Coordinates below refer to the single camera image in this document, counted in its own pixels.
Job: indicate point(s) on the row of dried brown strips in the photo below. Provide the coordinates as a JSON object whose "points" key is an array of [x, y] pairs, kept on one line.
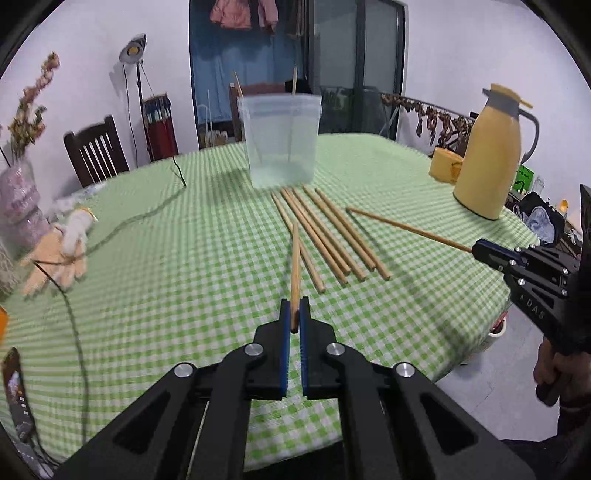
{"points": [[438, 124]]}

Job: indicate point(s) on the row of wooden chopsticks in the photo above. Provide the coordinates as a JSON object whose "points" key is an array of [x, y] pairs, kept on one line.
{"points": [[325, 230]]}

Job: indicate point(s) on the clear plastic container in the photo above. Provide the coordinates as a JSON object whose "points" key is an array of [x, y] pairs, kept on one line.
{"points": [[281, 147]]}

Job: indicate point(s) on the blue curtain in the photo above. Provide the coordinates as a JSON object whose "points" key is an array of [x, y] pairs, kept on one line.
{"points": [[212, 83]]}

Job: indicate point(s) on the beige glove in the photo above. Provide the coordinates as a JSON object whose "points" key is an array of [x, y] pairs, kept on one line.
{"points": [[51, 263]]}

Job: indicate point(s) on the person's right forearm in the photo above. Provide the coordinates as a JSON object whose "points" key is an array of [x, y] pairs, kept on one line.
{"points": [[577, 406]]}

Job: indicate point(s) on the white glove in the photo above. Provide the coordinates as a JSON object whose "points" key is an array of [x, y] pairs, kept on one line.
{"points": [[76, 230]]}

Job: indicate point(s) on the yellow mug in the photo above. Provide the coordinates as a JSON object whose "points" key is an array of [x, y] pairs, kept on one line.
{"points": [[445, 166]]}

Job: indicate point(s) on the black bag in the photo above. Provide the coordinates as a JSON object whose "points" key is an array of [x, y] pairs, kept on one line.
{"points": [[540, 217]]}

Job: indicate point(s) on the green paper bag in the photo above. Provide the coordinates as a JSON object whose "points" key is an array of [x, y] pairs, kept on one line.
{"points": [[525, 177]]}

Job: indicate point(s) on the black smartphone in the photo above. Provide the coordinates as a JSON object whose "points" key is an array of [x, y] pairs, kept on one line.
{"points": [[16, 397]]}

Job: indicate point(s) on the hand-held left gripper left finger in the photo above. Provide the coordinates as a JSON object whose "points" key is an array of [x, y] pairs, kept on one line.
{"points": [[285, 341]]}

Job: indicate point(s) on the orange box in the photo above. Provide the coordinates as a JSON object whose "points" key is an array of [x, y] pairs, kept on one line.
{"points": [[2, 325]]}

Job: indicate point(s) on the wooden chopstick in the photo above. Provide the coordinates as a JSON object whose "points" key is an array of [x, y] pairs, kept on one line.
{"points": [[237, 84], [295, 258], [406, 228]]}

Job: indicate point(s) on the sliding glass door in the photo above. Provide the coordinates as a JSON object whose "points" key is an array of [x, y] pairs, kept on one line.
{"points": [[355, 64]]}

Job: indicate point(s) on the metal drying rack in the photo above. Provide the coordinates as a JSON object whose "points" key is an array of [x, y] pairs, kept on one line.
{"points": [[443, 110]]}

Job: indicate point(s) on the green checked tablecloth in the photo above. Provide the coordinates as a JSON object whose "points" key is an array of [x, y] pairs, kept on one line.
{"points": [[184, 277]]}

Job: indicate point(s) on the yellow thermos jug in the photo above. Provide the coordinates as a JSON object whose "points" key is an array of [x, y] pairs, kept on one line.
{"points": [[489, 161]]}

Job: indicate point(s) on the crumpled white plastic wrap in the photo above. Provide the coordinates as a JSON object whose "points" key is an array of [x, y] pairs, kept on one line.
{"points": [[76, 198]]}

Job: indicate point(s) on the dried flower bouquet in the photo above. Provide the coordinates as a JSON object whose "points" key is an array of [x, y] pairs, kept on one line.
{"points": [[27, 115]]}

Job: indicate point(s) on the person's right hand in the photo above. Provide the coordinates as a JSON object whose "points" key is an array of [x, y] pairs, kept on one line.
{"points": [[547, 374]]}

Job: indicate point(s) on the pink ribbed vase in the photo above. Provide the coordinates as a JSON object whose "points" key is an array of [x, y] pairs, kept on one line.
{"points": [[21, 198]]}

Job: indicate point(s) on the pink jacket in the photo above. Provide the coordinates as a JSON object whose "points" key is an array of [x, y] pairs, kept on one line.
{"points": [[268, 14], [231, 14]]}

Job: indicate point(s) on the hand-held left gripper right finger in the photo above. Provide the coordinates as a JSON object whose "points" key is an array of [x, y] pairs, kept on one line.
{"points": [[304, 341]]}

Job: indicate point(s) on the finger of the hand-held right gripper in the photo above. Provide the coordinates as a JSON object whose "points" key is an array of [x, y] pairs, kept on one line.
{"points": [[501, 251], [535, 280]]}

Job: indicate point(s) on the studio lamp on stand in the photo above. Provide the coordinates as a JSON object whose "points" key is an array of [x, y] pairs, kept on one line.
{"points": [[133, 48]]}

